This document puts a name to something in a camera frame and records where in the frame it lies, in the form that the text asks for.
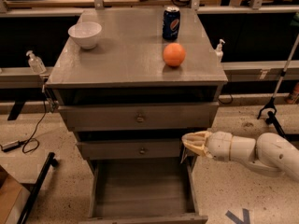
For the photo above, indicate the black metal leg right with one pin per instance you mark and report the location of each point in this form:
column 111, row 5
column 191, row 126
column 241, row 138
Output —
column 273, row 120

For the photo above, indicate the top grey drawer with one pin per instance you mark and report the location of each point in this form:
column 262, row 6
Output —
column 85, row 118

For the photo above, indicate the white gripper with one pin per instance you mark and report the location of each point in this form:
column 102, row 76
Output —
column 220, row 145

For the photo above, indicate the black metal leg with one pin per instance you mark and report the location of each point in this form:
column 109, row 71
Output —
column 50, row 161
column 273, row 120

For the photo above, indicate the open bottom grey drawer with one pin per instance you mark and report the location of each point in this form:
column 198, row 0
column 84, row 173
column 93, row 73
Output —
column 144, row 191

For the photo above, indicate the black metal leg left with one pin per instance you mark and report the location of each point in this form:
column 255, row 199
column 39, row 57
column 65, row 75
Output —
column 50, row 161

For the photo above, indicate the grey wooden drawer cabinet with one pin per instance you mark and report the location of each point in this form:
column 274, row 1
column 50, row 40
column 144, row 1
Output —
column 127, row 67

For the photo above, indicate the orange fruit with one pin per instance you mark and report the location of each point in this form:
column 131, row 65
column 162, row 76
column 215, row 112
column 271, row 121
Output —
column 174, row 54

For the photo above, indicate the blue pepsi can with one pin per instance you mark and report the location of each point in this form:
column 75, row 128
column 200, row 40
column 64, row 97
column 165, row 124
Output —
column 171, row 23

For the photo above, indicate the white ceramic bowl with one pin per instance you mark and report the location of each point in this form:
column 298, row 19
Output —
column 85, row 34

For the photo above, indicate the middle grey drawer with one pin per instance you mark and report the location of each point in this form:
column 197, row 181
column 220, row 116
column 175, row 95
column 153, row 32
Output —
column 130, row 149

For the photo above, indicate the black power adapter with cable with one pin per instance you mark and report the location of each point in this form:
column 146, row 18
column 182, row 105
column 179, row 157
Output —
column 28, row 143

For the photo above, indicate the brown cardboard box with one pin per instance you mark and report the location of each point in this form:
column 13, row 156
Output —
column 10, row 198

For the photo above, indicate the grabber reacher tool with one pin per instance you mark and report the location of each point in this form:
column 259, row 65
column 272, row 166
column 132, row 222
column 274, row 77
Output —
column 270, row 104

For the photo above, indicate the black rxbar chocolate bar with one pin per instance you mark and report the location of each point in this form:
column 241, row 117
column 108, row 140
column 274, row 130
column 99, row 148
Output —
column 183, row 154

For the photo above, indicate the orange bottle on shelf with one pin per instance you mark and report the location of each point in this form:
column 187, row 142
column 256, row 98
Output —
column 293, row 95

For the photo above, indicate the white pump bottle right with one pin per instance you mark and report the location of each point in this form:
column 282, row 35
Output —
column 218, row 49

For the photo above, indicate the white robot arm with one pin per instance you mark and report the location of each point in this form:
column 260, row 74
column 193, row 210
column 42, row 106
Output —
column 269, row 154

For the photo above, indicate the clear sanitizer bottle left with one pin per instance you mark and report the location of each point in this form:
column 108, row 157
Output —
column 35, row 63

